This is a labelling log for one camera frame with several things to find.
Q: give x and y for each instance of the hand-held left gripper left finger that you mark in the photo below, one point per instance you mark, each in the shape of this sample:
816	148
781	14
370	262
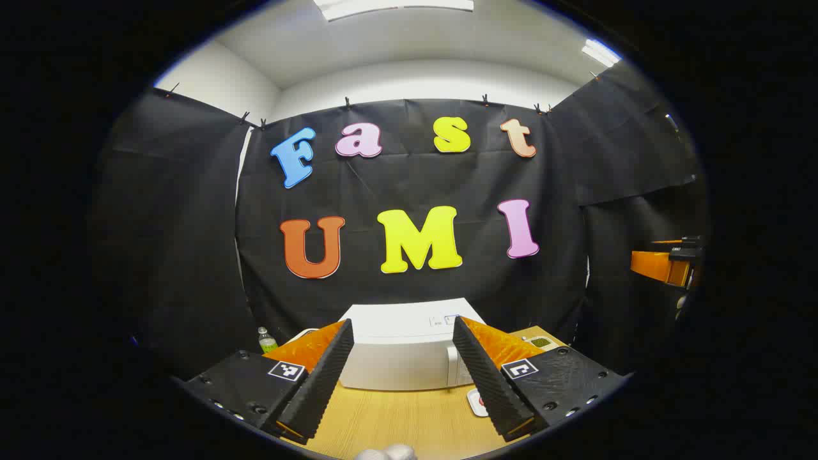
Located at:
319	383

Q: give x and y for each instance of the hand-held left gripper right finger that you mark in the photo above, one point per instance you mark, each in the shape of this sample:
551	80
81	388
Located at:
489	383

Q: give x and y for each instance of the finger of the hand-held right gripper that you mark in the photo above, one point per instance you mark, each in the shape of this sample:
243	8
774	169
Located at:
652	265

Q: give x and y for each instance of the white square plate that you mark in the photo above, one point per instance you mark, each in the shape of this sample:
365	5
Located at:
473	402

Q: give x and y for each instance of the white microwave oven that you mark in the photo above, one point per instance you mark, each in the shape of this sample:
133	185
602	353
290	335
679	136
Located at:
402	351

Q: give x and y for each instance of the white divided bean dish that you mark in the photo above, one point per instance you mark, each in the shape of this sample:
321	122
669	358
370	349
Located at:
542	343

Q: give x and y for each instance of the green drink bottle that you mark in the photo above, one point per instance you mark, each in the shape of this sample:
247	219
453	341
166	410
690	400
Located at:
266	342

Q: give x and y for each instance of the black backdrop cloth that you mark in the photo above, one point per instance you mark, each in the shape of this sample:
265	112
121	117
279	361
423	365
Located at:
415	185

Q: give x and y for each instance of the ceiling light panel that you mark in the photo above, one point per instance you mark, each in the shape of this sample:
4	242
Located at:
601	52

